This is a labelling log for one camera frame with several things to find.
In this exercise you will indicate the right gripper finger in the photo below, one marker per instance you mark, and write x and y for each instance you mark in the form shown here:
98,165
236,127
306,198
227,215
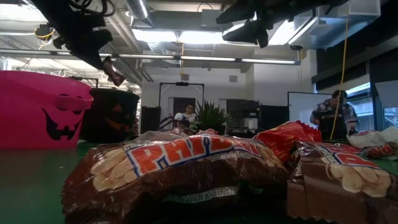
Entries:
248,32
239,14

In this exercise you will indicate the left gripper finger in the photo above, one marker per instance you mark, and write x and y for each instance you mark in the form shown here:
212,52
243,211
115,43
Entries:
88,56

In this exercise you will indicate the clear candy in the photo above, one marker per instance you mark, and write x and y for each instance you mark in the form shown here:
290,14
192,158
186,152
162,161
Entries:
152,135

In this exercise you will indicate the red Skittles pack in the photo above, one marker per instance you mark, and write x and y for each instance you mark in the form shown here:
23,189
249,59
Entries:
286,137
211,131

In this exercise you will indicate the brown PayDay bar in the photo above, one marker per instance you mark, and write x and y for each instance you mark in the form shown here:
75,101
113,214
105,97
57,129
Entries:
174,180
342,186

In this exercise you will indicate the white and red candy pack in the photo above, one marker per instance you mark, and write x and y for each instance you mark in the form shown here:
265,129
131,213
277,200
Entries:
373,138

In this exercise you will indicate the grey ceiling box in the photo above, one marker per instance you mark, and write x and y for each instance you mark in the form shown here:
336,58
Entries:
211,18

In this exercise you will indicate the black pumpkin bucket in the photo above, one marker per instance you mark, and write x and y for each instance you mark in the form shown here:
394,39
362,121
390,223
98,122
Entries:
112,118

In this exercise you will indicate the long ceiling light bar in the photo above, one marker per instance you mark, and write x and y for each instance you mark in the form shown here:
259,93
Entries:
186,58

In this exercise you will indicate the bright ceiling light panel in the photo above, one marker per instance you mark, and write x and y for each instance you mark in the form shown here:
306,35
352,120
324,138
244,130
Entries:
161,35

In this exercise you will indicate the pink pumpkin bucket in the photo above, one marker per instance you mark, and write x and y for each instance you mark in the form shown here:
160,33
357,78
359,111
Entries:
31,109

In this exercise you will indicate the black equipment rack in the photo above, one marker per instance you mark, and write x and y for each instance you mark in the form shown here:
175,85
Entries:
244,115

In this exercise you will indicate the black cabinet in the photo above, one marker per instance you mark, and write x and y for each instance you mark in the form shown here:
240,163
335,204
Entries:
273,117

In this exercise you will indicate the black panel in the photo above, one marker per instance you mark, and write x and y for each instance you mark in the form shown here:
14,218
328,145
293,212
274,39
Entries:
150,119

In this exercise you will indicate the white board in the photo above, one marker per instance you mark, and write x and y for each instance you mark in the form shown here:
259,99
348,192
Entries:
304,109

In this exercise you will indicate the small potted green plant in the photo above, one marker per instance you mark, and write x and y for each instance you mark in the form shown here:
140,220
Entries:
211,119

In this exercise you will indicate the person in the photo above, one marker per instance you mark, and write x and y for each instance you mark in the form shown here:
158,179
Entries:
332,109
188,116

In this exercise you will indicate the white round lamp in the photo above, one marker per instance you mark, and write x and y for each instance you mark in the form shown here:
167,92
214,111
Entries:
178,116

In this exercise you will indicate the green table mat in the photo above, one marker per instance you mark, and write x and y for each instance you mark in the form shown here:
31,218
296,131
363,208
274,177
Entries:
31,186

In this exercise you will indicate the black frame stand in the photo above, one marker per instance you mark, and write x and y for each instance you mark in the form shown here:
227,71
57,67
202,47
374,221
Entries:
182,83
84,77

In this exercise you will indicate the wall vent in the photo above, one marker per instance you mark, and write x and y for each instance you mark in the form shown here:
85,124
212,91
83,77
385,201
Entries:
233,78
185,77

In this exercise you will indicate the large rectangular metal duct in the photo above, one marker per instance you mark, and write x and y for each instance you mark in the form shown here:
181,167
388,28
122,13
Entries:
326,28

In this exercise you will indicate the round silver air duct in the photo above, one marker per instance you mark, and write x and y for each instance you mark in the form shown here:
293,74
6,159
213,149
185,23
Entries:
138,9

